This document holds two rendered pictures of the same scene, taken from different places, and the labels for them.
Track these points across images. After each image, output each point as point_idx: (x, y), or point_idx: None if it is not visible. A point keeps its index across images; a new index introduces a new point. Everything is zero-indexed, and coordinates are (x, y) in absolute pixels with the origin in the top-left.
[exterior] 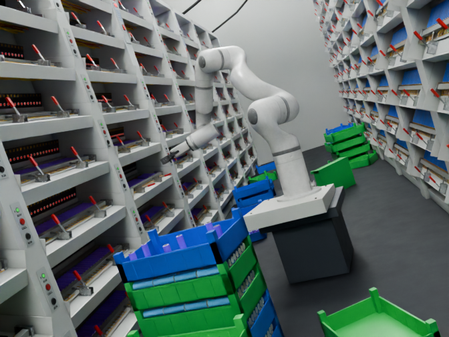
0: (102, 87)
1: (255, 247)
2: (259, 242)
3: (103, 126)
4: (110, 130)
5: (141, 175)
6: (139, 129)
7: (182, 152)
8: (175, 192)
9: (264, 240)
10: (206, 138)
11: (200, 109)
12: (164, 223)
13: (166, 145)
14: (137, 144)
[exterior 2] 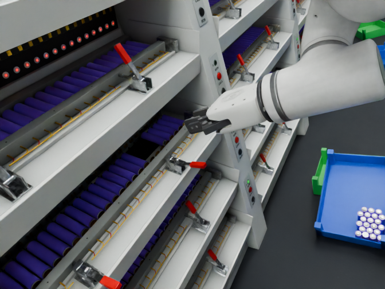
0: None
1: (362, 278)
2: (371, 260)
3: None
4: (46, 34)
5: (152, 129)
6: (151, 11)
7: (241, 127)
8: (224, 154)
9: (384, 260)
10: (333, 105)
11: (350, 3)
12: (177, 274)
13: (216, 53)
14: (126, 74)
